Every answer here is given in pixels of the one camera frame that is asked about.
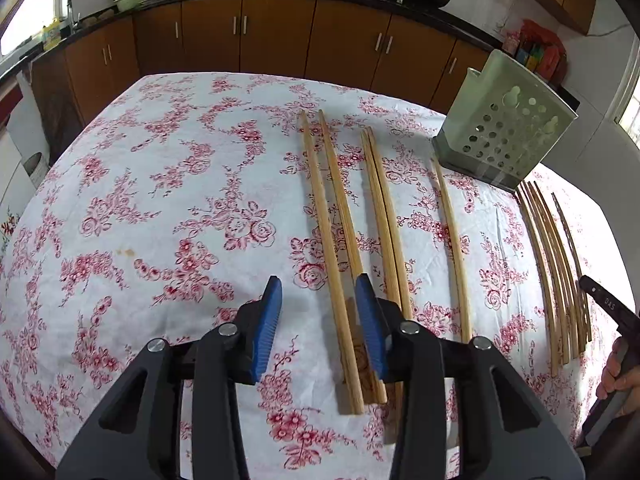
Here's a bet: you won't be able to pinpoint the black countertop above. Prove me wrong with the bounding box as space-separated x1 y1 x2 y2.
1 0 502 84

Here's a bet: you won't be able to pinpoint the green perforated utensil holder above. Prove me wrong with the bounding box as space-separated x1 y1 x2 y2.
433 50 577 193

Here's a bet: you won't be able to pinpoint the dark wooden chopstick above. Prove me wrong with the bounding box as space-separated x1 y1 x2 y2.
524 181 580 364
532 182 585 359
551 193 592 352
515 190 560 377
520 181 566 370

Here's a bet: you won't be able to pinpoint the brown lower kitchen cabinets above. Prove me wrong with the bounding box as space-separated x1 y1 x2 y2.
30 0 489 127

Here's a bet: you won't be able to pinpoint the yellow detergent bottle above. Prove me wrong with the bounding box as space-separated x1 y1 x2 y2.
41 18 62 52

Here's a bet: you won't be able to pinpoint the red bag with condiments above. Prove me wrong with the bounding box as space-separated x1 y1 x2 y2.
502 18 568 86

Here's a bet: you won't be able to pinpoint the person's right hand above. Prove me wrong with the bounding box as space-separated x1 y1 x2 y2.
597 337 640 418

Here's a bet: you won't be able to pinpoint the right window frame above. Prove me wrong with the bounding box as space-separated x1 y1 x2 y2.
613 36 640 146

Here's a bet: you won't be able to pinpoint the floral red white tablecloth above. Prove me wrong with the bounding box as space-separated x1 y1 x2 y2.
1 73 615 479

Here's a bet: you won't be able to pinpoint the light wooden chopstick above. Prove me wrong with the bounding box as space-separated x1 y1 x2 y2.
368 127 413 320
299 110 366 415
361 128 402 308
316 109 388 406
432 158 472 344

